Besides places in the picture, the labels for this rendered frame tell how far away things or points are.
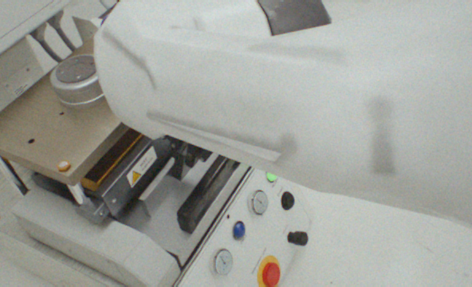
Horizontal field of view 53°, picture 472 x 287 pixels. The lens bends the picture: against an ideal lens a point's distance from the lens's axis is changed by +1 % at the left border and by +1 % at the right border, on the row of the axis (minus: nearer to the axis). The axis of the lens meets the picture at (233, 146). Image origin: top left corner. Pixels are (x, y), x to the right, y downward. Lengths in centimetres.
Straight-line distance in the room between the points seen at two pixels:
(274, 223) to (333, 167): 63
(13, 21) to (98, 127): 22
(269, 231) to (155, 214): 21
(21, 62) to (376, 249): 67
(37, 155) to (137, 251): 17
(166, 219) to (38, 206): 18
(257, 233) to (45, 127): 36
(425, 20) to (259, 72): 7
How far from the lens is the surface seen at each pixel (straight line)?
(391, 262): 88
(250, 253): 77
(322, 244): 89
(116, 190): 64
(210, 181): 65
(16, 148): 66
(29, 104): 72
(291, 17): 35
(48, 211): 72
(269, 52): 21
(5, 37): 76
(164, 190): 69
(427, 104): 17
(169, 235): 66
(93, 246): 65
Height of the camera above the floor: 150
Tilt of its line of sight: 45 degrees down
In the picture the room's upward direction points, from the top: 10 degrees counter-clockwise
